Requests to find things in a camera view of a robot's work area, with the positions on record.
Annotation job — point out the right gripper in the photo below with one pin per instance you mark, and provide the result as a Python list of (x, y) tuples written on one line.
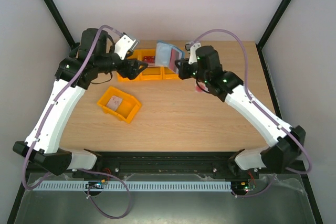
[(184, 68)]

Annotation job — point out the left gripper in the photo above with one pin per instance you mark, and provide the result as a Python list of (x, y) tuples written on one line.
[(125, 72)]

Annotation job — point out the teal leather card holder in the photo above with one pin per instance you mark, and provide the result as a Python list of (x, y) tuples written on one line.
[(162, 53)]

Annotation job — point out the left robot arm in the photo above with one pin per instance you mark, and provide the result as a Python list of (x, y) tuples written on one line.
[(96, 53)]

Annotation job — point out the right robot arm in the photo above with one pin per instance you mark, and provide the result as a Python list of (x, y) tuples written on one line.
[(283, 141)]

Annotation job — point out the red card stack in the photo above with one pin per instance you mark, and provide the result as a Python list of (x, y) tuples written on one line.
[(150, 60)]

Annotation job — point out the pink card in loose bin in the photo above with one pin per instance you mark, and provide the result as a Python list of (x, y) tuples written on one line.
[(114, 102)]

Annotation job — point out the right yellow bin in row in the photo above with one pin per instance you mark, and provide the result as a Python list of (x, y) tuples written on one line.
[(168, 74)]

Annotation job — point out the middle yellow bin in row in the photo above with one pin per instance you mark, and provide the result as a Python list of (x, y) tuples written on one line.
[(150, 73)]

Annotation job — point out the loose yellow bin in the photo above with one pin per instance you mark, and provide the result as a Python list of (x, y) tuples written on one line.
[(127, 109)]

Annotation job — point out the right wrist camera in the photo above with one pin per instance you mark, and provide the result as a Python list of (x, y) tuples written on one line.
[(191, 47)]

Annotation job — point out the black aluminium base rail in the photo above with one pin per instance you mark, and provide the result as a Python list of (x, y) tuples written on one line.
[(218, 165)]

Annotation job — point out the slotted white cable duct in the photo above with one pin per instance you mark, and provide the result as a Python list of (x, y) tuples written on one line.
[(134, 186)]

